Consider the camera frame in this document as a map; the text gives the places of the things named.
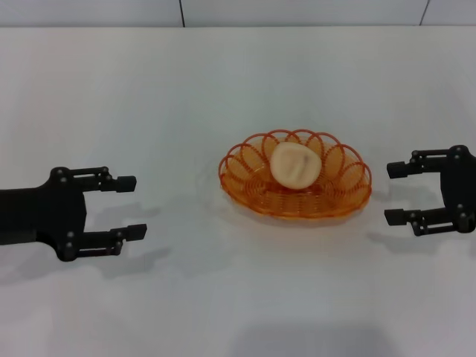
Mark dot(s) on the beige steamed bun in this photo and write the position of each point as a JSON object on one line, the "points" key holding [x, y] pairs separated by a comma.
{"points": [[295, 165]]}

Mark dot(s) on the orange woven plastic basket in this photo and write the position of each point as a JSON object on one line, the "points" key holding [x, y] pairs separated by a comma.
{"points": [[334, 193]]}

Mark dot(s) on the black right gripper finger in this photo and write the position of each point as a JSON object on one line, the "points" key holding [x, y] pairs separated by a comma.
{"points": [[420, 219], [399, 169]]}

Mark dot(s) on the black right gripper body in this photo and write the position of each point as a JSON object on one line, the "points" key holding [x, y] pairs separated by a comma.
{"points": [[459, 186]]}

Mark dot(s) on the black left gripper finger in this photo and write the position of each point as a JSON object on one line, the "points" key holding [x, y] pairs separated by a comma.
{"points": [[108, 238], [124, 184]]}

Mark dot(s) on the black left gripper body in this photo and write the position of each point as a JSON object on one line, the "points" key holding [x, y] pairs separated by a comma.
{"points": [[48, 215]]}

